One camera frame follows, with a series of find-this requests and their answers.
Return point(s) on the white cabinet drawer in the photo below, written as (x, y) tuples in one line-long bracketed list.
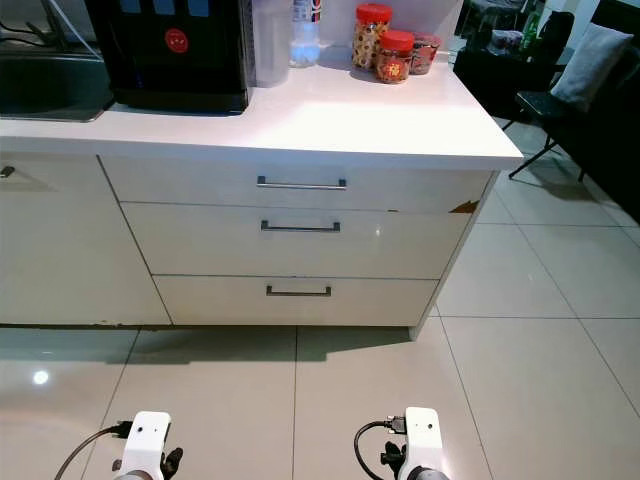
[(190, 185), (370, 300), (210, 252)]

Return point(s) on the white cabinet door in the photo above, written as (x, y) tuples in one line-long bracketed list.
[(70, 240)]

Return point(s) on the black chair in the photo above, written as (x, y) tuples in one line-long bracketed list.
[(540, 105)]

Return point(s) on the black water dispenser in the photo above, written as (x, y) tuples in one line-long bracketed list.
[(170, 75)]

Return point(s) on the black side table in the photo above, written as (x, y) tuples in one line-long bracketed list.
[(490, 80)]

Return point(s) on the short red lid cookie jar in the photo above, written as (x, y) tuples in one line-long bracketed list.
[(394, 65)]

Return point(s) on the small clear snack jar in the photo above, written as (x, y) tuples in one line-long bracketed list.
[(428, 52)]

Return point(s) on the clear plastic pitcher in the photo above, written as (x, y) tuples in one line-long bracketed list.
[(270, 50)]

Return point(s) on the clear plastic water bottle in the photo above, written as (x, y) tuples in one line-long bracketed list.
[(306, 45)]

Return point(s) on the tall red lid cookie jar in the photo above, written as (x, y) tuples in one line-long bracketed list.
[(370, 35)]

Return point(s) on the grey pillow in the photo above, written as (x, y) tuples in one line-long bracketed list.
[(595, 65)]

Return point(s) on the green bottle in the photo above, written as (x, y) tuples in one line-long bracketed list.
[(530, 35)]

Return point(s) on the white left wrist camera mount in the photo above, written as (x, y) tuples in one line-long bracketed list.
[(148, 437)]

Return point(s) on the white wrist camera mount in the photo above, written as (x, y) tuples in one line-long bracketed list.
[(148, 437), (423, 438)]

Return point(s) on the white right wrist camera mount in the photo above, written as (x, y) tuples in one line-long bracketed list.
[(423, 438)]

